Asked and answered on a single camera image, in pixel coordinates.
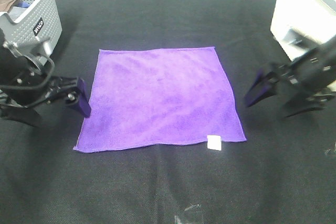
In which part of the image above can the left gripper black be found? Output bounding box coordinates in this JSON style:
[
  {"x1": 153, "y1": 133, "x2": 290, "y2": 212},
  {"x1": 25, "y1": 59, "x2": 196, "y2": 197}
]
[{"x1": 1, "y1": 65, "x2": 91, "y2": 127}]

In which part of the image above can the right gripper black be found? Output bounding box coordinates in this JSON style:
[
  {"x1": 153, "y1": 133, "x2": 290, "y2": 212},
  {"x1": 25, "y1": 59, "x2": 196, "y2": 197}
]
[{"x1": 244, "y1": 42, "x2": 335, "y2": 118}]

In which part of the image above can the purple microfiber towel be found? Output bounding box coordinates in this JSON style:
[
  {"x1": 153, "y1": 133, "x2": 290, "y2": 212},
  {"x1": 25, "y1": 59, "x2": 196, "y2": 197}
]
[{"x1": 74, "y1": 47, "x2": 246, "y2": 153}]

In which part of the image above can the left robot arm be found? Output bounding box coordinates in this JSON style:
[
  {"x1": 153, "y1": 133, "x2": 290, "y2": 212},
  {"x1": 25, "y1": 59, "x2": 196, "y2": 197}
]
[{"x1": 1, "y1": 33, "x2": 91, "y2": 127}]

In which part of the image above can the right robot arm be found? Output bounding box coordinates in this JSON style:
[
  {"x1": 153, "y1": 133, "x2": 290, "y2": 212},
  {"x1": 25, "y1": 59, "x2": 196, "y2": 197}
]
[{"x1": 244, "y1": 37, "x2": 335, "y2": 118}]

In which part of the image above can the cream white storage bin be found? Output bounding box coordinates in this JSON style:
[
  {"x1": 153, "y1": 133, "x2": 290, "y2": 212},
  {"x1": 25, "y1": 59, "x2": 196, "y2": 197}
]
[{"x1": 270, "y1": 0, "x2": 335, "y2": 60}]

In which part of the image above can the clear tape piece right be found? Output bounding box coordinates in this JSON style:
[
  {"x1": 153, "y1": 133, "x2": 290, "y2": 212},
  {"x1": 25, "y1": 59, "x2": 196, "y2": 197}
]
[{"x1": 324, "y1": 146, "x2": 336, "y2": 158}]

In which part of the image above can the clear tape piece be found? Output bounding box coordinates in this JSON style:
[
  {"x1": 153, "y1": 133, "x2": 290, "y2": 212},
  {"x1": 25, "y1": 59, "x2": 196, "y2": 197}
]
[
  {"x1": 174, "y1": 204, "x2": 204, "y2": 224},
  {"x1": 324, "y1": 146, "x2": 336, "y2": 158}
]

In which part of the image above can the black table cloth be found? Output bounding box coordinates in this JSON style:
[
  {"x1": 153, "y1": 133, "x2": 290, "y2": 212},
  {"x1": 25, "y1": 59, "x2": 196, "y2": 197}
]
[{"x1": 1, "y1": 0, "x2": 335, "y2": 223}]

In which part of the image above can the grey perforated laundry basket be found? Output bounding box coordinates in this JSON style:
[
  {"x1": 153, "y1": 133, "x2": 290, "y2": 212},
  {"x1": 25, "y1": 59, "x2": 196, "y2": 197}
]
[{"x1": 1, "y1": 0, "x2": 62, "y2": 50}]

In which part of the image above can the blue cloth in basket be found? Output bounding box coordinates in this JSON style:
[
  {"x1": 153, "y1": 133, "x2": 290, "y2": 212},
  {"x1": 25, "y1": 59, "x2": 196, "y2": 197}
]
[{"x1": 16, "y1": 2, "x2": 30, "y2": 8}]

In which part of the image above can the brown cloth in basket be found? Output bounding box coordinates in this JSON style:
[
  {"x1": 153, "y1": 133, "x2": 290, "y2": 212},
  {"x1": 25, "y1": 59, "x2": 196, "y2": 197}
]
[{"x1": 0, "y1": 0, "x2": 19, "y2": 13}]

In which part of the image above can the clear tape piece front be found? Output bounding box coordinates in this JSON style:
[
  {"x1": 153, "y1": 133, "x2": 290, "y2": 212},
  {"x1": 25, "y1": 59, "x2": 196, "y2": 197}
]
[{"x1": 174, "y1": 204, "x2": 204, "y2": 224}]

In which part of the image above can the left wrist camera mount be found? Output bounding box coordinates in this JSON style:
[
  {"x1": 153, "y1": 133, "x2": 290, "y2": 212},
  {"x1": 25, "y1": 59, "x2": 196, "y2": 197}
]
[{"x1": 3, "y1": 37, "x2": 53, "y2": 70}]

